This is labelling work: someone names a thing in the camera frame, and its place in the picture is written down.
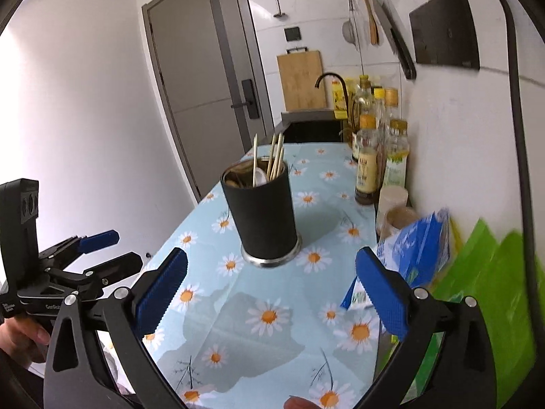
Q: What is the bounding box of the black cylindrical utensil holder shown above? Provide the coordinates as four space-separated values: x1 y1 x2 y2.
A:
220 158 303 269

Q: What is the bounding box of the metal mesh strainer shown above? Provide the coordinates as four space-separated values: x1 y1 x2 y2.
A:
342 0 358 45

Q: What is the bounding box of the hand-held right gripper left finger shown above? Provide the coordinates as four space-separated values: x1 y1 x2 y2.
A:
43 247 189 409

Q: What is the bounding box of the black curved faucet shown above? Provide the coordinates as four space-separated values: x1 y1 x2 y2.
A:
315 72 351 120

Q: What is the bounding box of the clear spice jar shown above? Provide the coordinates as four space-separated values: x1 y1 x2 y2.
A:
385 207 420 239

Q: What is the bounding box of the black door lock handle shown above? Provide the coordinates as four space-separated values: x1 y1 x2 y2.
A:
231 79 260 120

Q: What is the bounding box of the dark kitchen sink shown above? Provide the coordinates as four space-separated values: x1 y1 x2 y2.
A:
275 110 345 145

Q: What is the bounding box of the group of wooden chopsticks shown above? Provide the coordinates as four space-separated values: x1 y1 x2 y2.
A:
266 133 287 182

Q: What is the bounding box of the green sugar bag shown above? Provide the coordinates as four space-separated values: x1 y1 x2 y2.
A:
375 218 537 409

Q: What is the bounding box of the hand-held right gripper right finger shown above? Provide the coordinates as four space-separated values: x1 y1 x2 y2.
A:
355 246 499 409

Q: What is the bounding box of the blue daisy print tablecloth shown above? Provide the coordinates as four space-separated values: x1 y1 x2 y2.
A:
140 142 384 409

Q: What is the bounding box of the person's left hand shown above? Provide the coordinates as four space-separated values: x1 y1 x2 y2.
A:
0 318 52 365

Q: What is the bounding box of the person's right hand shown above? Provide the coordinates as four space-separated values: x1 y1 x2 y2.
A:
284 395 318 409

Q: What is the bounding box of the black wall panel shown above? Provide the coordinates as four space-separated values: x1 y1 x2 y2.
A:
409 0 482 71

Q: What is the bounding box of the yellow cooking oil jug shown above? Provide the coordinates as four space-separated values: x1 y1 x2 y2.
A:
331 77 356 120

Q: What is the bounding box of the wooden spatula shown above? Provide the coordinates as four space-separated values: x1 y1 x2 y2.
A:
362 0 379 47

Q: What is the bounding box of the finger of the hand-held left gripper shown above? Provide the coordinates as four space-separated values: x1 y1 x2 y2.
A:
46 252 144 298
38 230 120 270

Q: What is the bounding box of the white lidded plastic jar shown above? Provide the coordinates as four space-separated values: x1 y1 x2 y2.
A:
376 185 409 239

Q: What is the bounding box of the steel cleaver black handle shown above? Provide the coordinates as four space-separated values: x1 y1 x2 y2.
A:
370 0 417 81

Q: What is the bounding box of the black power cable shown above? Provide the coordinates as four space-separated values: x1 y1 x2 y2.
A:
479 0 539 393

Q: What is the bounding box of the grey door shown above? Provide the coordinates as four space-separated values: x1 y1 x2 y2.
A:
142 0 273 201

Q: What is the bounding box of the wooden cutting board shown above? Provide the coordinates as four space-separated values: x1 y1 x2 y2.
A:
277 46 326 112

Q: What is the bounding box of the row of condiment bottles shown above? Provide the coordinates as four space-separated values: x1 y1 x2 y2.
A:
347 74 411 206

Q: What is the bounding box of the blue white salt bag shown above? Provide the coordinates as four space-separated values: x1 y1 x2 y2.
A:
341 209 452 312

